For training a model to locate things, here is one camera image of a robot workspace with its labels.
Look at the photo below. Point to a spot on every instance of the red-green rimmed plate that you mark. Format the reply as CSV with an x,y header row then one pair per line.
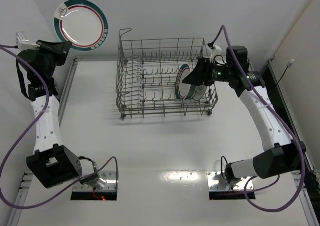
x,y
184,91
81,22

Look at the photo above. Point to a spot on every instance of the grey wire dish rack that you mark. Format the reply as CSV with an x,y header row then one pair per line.
x,y
146,75

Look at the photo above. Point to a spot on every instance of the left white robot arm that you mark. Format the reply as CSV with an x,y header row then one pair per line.
x,y
51,162

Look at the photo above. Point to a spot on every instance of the metal base plate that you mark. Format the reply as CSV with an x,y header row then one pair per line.
x,y
106,183
216,183

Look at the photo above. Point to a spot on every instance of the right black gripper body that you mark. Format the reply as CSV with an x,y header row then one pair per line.
x,y
204,71

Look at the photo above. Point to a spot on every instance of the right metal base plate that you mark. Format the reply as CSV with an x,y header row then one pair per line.
x,y
216,183

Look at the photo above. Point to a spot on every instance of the white plate with grey rings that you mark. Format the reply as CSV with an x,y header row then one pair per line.
x,y
200,91

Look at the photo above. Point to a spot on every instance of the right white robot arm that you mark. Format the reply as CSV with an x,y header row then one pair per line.
x,y
280,152

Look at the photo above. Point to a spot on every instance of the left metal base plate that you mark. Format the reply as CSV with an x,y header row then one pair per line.
x,y
106,183

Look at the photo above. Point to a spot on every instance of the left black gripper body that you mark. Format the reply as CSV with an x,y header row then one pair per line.
x,y
50,48

